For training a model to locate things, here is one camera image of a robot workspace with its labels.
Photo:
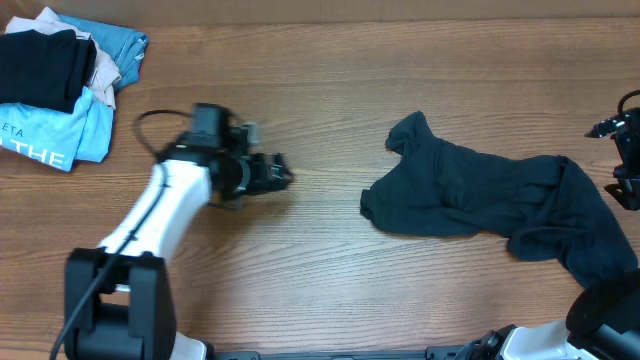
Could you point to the dark teal t-shirt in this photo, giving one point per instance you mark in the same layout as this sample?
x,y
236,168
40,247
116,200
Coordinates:
x,y
545,206

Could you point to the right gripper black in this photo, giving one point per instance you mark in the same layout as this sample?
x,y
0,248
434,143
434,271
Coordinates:
x,y
622,132

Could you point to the folded black garment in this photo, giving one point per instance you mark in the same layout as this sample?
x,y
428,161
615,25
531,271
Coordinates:
x,y
45,71

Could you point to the folded beige garment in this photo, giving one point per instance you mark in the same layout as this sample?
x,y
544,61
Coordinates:
x,y
105,74

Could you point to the light blue printed t-shirt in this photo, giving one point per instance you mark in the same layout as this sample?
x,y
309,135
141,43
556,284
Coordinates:
x,y
59,139

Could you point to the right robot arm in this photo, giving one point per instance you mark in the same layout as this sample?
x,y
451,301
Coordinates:
x,y
603,322

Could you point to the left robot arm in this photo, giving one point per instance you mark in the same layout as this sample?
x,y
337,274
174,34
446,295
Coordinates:
x,y
117,298

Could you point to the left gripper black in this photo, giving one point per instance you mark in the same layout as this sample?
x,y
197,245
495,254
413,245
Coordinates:
x,y
270,178

